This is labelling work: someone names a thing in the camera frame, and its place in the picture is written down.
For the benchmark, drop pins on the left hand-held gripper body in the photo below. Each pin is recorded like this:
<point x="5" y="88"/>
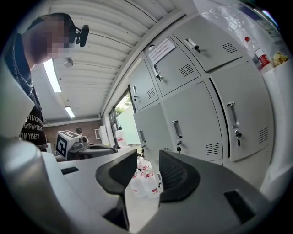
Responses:
<point x="75" y="146"/>

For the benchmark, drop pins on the black printed T-shirt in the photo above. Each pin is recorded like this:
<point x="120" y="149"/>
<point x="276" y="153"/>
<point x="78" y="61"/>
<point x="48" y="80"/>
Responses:
<point x="32" y="123"/>

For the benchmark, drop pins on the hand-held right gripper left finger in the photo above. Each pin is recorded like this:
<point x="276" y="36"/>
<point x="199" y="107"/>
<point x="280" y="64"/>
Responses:
<point x="114" y="178"/>

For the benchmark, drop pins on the black-framed window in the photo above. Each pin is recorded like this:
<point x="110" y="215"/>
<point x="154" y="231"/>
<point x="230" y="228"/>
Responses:
<point x="128" y="128"/>

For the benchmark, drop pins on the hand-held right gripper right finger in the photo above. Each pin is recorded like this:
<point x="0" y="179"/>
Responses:
<point x="180" y="180"/>

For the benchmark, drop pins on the large white container red label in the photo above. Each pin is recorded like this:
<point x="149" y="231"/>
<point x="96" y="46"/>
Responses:
<point x="120" y="138"/>

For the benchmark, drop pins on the rectangular ceiling light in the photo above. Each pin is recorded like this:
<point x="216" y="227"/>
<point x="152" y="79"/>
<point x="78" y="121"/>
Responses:
<point x="69" y="112"/>
<point x="52" y="75"/>

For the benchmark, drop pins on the round metal ceiling fixture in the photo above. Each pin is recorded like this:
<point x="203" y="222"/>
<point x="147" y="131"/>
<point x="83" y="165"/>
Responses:
<point x="68" y="62"/>

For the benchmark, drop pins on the white paper notice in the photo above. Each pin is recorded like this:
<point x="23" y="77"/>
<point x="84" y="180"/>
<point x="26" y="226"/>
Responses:
<point x="161" y="50"/>

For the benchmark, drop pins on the grey metal locker cabinet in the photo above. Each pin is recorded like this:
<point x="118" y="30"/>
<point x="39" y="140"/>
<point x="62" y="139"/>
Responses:
<point x="194" y="118"/>

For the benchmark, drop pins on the person's head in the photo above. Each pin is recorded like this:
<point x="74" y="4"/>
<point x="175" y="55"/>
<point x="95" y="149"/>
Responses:
<point x="45" y="43"/>

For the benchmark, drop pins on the cluster of clear water jugs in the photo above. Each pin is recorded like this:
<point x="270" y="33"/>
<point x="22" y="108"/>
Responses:
<point x="148" y="185"/>

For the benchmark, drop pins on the clear bottle red label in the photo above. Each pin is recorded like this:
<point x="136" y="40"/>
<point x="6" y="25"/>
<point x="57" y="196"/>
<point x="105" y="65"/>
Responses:
<point x="263" y="59"/>

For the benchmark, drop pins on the black head-worn camera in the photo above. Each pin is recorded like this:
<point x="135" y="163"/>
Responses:
<point x="83" y="34"/>

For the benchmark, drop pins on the yellow crumpled bag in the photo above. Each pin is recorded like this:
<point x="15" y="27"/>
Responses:
<point x="279" y="58"/>

